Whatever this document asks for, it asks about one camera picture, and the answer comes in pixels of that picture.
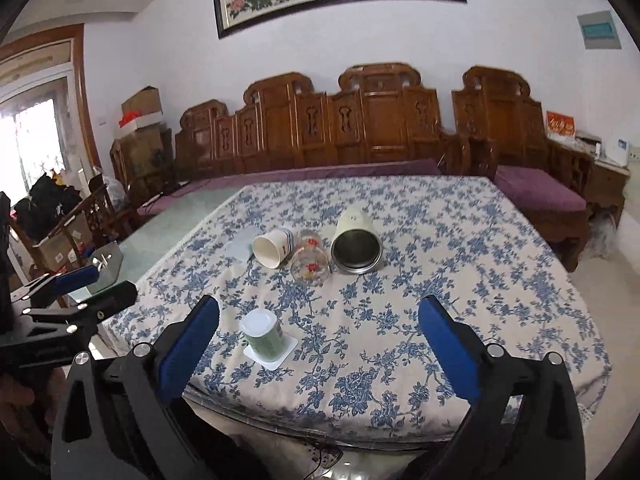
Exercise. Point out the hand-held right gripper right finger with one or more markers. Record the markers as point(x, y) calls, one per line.
point(449, 352)

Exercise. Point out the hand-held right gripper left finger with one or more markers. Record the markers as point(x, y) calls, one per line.
point(189, 352)

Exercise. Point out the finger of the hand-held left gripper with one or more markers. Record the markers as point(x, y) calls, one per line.
point(75, 277)
point(112, 297)

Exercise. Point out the white paper cup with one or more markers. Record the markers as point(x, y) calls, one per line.
point(272, 251)

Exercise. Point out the white steel-lined cup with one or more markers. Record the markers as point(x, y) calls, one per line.
point(356, 247)

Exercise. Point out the flower print glass cup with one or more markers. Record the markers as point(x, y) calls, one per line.
point(310, 262)

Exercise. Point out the person's left hand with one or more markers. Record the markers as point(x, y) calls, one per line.
point(16, 394)

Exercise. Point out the open cardboard box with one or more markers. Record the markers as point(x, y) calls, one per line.
point(57, 250)

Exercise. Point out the wooden chair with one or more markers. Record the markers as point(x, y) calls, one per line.
point(100, 210)

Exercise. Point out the green mug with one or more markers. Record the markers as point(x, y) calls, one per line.
point(261, 336)

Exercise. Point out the black bags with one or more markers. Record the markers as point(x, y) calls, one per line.
point(47, 205)

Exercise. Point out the blue floral tablecloth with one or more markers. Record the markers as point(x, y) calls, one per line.
point(425, 270)

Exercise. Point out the white square coaster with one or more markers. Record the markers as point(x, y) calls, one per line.
point(281, 357)

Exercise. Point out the brown cardboard box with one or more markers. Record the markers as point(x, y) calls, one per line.
point(145, 152)

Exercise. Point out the white power strip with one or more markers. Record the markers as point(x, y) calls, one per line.
point(325, 460)

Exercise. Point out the square purple seat cushion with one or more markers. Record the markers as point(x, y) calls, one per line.
point(537, 189)

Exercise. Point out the clear plastic bag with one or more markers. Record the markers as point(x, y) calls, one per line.
point(601, 235)

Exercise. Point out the long purple seat cushion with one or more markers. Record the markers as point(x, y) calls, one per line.
point(300, 174)

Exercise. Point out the wooden side table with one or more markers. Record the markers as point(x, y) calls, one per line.
point(611, 187)

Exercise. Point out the carved wooden armchair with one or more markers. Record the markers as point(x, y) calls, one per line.
point(505, 120)

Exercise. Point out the carved wooden sofa bench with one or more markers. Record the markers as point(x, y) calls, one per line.
point(380, 120)

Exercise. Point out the grey printer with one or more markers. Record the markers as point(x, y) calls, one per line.
point(589, 144)

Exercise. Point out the red gift box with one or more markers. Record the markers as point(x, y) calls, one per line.
point(560, 125)

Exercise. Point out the white and blue box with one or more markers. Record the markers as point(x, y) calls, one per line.
point(619, 152)

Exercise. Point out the wooden door frame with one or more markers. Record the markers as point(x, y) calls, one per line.
point(82, 95)

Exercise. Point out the wall electrical panel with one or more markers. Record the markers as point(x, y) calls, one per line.
point(599, 30)

